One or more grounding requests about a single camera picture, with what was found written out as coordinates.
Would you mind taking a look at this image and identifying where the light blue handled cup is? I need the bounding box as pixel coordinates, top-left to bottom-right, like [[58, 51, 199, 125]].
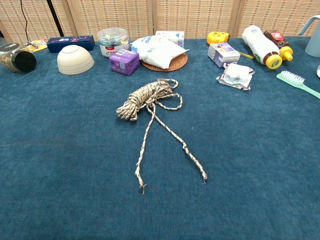
[[298, 14, 320, 58]]

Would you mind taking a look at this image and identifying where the white plastic pouch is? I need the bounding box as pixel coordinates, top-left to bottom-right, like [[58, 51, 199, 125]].
[[130, 35, 190, 70]]

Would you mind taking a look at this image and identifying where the white bottle yellow cap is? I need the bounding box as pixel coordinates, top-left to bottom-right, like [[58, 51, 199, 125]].
[[241, 24, 283, 70]]

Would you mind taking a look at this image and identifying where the clear round clip tub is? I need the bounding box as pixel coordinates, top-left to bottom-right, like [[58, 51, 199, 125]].
[[97, 27, 130, 58]]

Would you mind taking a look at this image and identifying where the beige braided rope bundle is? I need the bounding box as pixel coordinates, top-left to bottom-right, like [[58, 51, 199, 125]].
[[115, 77, 209, 196]]

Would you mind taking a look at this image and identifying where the white and blue box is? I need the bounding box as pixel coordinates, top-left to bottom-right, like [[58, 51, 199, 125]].
[[155, 30, 186, 49]]

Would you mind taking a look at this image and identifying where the small purple carton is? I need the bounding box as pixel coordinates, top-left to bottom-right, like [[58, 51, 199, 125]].
[[108, 49, 141, 77]]

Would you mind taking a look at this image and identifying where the mint green brush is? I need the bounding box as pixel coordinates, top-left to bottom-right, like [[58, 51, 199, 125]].
[[276, 70, 320, 100]]

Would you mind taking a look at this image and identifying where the dark blue long box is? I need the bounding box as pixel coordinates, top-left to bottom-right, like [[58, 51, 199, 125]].
[[46, 34, 96, 54]]

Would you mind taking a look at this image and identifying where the cream upturned bowl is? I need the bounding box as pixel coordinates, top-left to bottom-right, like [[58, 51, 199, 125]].
[[56, 44, 95, 76]]

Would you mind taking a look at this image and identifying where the thin black hanging cable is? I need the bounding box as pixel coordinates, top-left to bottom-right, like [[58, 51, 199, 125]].
[[19, 0, 31, 42]]

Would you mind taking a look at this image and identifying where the blue carpet table mat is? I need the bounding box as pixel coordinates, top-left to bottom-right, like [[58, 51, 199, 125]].
[[0, 36, 320, 240]]

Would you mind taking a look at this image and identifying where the yellow tape measure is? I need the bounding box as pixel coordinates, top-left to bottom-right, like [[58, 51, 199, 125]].
[[206, 31, 255, 60]]

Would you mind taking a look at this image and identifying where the woven bamboo folding screen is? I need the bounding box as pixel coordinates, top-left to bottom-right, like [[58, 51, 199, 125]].
[[0, 0, 320, 43]]

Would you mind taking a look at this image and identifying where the glass jar black lid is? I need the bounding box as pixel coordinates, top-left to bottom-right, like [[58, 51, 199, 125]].
[[0, 42, 38, 74]]

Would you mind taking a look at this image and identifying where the brown woven round coaster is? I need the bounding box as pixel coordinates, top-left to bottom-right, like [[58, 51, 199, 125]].
[[141, 52, 189, 73]]

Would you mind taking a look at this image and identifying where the white crinkled snack packet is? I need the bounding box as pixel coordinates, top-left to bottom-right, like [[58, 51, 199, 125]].
[[216, 62, 256, 91]]

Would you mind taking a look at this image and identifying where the white purple drink carton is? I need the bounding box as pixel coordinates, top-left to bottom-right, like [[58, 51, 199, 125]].
[[207, 42, 241, 69]]

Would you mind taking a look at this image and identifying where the brown squeeze bottle yellow cap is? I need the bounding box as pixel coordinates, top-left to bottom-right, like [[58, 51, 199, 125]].
[[263, 30, 294, 62]]

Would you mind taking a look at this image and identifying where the yellow razor blister pack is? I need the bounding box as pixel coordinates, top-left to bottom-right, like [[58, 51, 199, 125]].
[[24, 37, 50, 53]]

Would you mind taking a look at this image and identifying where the black stand pole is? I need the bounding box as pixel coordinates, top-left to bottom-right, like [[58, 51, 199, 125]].
[[46, 0, 65, 37]]

